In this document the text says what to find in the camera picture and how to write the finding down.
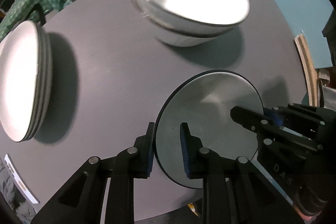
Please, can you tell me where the white smartphone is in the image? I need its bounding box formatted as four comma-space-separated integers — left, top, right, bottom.
4, 153, 40, 204

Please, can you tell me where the green checkered cloth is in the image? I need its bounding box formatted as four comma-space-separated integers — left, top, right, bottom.
1, 0, 72, 40

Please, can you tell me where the black-rimmed white plate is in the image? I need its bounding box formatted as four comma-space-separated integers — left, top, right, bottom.
1, 20, 53, 143

